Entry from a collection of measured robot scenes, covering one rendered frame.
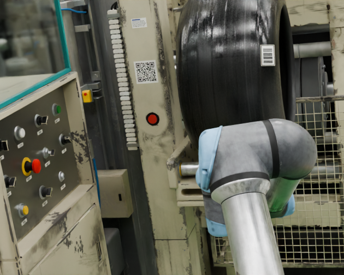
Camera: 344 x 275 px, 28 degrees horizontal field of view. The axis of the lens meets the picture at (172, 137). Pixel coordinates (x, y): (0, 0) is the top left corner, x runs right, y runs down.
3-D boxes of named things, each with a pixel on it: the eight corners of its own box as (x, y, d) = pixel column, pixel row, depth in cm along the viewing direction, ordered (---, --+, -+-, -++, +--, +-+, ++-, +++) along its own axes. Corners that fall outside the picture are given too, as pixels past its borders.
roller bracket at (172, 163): (168, 190, 221) (165, 161, 218) (197, 150, 257) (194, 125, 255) (178, 189, 220) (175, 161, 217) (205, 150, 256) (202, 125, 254)
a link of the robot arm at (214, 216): (255, 232, 167) (249, 189, 166) (209, 240, 167) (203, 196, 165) (248, 224, 175) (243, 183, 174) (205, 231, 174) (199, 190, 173)
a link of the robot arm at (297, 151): (324, 101, 132) (283, 183, 177) (268, 109, 131) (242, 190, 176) (340, 156, 127) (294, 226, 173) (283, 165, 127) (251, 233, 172)
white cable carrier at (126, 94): (128, 150, 234) (106, 10, 221) (132, 145, 239) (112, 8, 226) (140, 149, 233) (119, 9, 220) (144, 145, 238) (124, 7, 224)
